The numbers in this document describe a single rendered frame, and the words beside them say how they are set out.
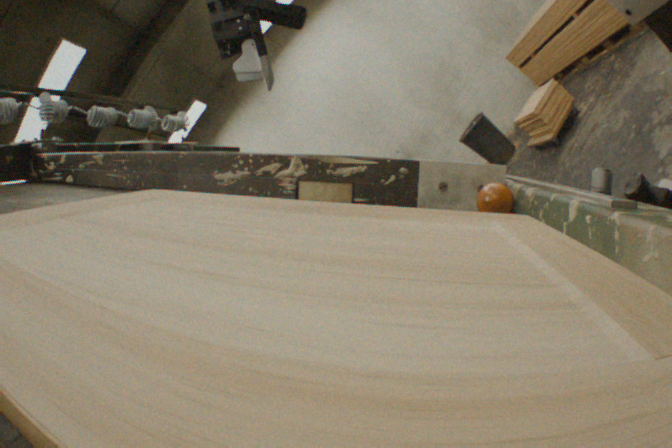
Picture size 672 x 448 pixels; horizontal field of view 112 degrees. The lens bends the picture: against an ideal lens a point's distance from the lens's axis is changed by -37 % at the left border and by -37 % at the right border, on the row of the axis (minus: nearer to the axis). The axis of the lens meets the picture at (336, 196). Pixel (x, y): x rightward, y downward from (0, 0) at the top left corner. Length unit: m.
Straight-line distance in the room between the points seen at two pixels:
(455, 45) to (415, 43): 0.67
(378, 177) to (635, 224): 0.36
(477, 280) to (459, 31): 6.01
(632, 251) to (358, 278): 0.17
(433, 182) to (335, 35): 5.56
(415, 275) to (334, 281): 0.04
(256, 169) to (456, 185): 0.29
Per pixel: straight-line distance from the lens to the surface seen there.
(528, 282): 0.19
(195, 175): 0.59
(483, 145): 4.51
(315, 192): 0.51
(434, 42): 5.96
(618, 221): 0.25
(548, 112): 3.33
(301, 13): 0.63
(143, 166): 0.67
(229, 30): 0.60
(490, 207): 0.46
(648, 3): 0.49
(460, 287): 0.17
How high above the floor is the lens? 1.04
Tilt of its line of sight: 5 degrees up
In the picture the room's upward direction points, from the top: 51 degrees counter-clockwise
